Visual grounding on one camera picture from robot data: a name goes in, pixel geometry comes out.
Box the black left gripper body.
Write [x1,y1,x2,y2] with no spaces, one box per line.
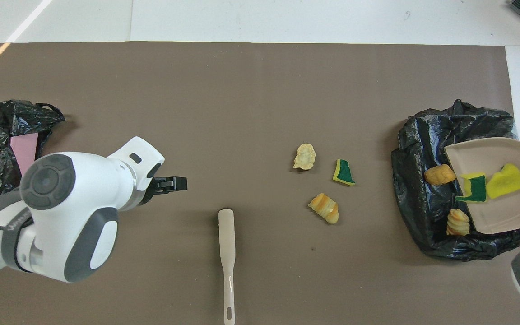
[139,177,158,207]

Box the pale yellow bread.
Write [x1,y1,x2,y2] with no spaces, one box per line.
[293,143,316,170]

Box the striped toy croissant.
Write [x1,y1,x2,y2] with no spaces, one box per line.
[446,209,470,236]
[308,193,339,224]

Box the wedge-shaped yellow green sponge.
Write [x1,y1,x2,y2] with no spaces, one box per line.
[332,159,356,186]

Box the brown oval bread roll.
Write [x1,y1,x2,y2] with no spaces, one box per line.
[424,164,456,186]

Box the notched yellow green sponge piece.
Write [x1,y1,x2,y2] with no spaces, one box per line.
[455,172,487,203]

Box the beige plastic dustpan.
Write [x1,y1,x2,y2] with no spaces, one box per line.
[444,137,520,235]

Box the black bag lined bin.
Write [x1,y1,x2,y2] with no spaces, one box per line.
[391,99,520,262]

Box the brown table mat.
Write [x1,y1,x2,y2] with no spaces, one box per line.
[0,42,520,325]

